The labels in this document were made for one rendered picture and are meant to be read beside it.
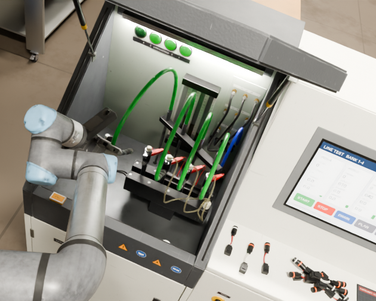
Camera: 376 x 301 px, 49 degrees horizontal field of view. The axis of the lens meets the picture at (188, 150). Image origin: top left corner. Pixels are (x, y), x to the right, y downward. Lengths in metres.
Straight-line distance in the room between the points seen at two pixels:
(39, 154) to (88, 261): 0.38
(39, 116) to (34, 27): 2.40
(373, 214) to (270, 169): 0.37
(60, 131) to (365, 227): 1.04
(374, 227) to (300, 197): 0.26
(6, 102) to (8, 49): 0.62
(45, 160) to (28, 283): 0.40
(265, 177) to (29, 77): 2.41
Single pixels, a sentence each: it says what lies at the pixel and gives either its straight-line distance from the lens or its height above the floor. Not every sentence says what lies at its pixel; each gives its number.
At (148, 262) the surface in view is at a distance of 1.58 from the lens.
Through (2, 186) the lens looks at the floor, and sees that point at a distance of 2.78.
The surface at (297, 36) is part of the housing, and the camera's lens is 1.64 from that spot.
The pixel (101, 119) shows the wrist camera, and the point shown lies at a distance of 1.22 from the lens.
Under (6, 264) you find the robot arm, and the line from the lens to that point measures 0.77.
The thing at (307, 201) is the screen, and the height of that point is 1.19.
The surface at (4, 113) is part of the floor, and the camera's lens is 3.20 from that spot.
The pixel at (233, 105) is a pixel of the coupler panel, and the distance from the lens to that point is 1.62.
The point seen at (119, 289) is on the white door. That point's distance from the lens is 1.87.
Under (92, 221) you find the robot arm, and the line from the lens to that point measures 0.88.
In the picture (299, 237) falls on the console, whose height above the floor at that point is 1.03.
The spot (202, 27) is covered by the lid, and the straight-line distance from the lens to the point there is 0.57.
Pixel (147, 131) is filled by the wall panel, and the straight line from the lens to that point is 1.86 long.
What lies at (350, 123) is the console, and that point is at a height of 1.49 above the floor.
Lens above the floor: 2.23
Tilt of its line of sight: 46 degrees down
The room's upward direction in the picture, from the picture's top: 20 degrees clockwise
